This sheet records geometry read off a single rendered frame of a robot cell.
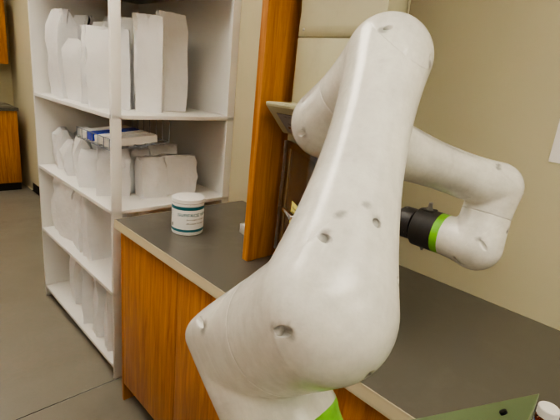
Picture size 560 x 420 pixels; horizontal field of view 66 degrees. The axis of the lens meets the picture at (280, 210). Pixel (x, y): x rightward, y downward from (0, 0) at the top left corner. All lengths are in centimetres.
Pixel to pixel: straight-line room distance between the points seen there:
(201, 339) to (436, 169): 55
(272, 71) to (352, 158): 105
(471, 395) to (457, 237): 37
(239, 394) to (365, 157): 27
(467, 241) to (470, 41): 83
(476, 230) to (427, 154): 22
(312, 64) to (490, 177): 70
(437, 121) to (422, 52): 104
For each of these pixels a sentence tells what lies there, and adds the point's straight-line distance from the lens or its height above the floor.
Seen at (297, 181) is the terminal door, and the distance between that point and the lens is 135.
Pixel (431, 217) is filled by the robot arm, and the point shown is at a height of 132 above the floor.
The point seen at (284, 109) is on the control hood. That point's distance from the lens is 134.
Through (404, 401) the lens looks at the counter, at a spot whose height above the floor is 94.
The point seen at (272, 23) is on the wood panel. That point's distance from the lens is 147.
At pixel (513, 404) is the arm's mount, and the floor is 127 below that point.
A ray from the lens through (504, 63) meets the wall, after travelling 158.
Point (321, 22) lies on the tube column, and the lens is 142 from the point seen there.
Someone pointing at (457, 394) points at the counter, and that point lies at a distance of 114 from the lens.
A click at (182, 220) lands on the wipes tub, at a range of 177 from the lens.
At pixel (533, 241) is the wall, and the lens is 157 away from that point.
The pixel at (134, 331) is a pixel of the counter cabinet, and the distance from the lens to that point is 210.
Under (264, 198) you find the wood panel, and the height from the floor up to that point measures 117.
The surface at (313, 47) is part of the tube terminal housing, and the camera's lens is 143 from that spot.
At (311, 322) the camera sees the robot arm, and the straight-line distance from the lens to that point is 34.
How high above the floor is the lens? 158
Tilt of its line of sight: 17 degrees down
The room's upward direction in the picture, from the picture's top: 6 degrees clockwise
